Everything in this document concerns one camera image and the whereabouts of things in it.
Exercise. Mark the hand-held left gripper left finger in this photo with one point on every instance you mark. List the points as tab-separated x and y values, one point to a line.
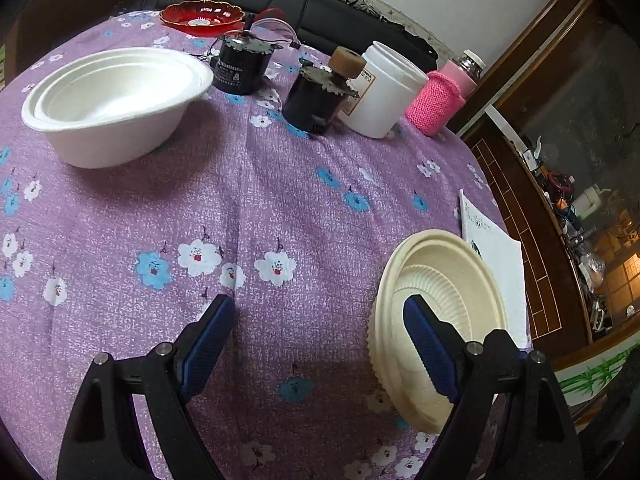
207	345

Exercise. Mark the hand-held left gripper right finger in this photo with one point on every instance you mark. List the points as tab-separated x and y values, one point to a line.
430	350

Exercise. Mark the cream ribbed bowl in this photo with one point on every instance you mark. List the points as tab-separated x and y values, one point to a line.
450	270

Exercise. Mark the white paper booklet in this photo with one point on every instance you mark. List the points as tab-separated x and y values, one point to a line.
505	270

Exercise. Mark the bamboo printed panel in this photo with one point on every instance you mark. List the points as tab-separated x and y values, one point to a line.
595	372

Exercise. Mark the wooden sideboard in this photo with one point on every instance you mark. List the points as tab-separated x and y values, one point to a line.
530	200

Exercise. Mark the white plastic jug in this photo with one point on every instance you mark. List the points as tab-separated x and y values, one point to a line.
590	202

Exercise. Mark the pink knit-covered bottle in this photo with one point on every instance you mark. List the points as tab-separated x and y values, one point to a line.
432	105

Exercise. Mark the white plastic jar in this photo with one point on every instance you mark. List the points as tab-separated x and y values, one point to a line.
380	105

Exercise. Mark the black motor with wooden spool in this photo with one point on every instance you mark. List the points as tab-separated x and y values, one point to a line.
310	105

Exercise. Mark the red scalloped plate with sticker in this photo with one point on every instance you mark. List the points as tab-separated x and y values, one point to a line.
210	10

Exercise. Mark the black leather sofa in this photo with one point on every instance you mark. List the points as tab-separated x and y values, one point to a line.
300	5

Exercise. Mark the brown armchair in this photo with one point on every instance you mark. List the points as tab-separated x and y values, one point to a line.
75	0

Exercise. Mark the wooden partition frame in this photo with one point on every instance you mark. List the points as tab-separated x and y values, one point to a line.
550	35

